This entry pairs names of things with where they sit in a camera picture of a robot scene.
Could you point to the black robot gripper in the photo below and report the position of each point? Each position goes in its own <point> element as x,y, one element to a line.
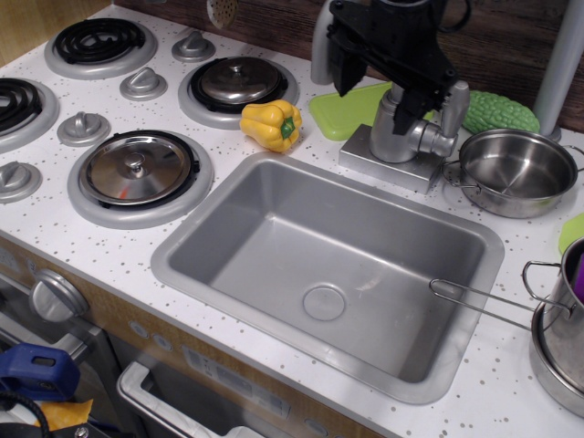
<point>399,39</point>

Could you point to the silver toy faucet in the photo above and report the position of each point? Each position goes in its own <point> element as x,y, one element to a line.
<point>413,160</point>

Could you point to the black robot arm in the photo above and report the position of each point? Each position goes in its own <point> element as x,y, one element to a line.
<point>399,40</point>

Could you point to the green plastic cutting board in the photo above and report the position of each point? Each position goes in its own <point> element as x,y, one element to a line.
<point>339,117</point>

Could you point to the green toy bitter melon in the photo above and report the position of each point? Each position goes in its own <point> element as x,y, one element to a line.
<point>489,111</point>

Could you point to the yellow toy bell pepper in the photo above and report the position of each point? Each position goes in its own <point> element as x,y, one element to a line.
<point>273,125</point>

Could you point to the steel lid on back burner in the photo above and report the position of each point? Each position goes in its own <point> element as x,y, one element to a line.
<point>240,80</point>

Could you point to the steel lid on burner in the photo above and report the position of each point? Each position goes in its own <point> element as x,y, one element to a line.
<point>138,167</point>
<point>240,80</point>

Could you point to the grey stove knob top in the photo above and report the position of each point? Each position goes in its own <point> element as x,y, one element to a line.
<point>193,48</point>

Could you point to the grey stove knob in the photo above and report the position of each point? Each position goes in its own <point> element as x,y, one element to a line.
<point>18,181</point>
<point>193,48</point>
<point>145,84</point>
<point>83,130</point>

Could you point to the grey sink basin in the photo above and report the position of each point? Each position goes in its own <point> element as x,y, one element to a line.
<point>379,287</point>

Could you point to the grey vertical pole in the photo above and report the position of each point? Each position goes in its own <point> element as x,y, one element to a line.
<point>560,71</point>

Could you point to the front right stove burner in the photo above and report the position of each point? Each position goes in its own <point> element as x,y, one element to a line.
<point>149,214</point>

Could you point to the light green toy item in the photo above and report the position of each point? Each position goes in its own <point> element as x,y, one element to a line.
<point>571,231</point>

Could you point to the steel lid on front burner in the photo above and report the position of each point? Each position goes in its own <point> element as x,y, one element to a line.
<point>138,167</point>

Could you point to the purple toy item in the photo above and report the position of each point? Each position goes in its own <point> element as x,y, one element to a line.
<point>578,280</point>

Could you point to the back left coil burner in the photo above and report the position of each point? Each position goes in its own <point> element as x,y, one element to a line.
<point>100,48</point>

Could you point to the coil burner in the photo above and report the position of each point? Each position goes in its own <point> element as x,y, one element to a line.
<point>28,110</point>
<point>100,48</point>

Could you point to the tall steel pot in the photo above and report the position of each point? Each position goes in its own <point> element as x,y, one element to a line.
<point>563,319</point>

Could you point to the front left coil burner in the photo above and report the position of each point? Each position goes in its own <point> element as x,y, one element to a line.
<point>28,110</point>

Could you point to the grey stove knob bottom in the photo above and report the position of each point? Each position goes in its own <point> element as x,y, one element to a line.
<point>18,181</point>

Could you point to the grey oven dial knob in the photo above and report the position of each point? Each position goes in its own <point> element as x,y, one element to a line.
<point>54,299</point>

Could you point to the blue clamp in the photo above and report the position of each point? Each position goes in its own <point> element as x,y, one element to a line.
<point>39,373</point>

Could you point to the yellow tape piece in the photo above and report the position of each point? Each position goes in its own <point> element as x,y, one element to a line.
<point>64,414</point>

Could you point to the steel bowl pot with handles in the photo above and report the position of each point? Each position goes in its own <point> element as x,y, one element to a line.
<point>513,173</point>

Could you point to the steel pan with wire handle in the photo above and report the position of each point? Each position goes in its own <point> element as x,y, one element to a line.
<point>547,371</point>

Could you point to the silver oven door handle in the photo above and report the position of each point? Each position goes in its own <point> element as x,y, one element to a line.
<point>129,387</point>

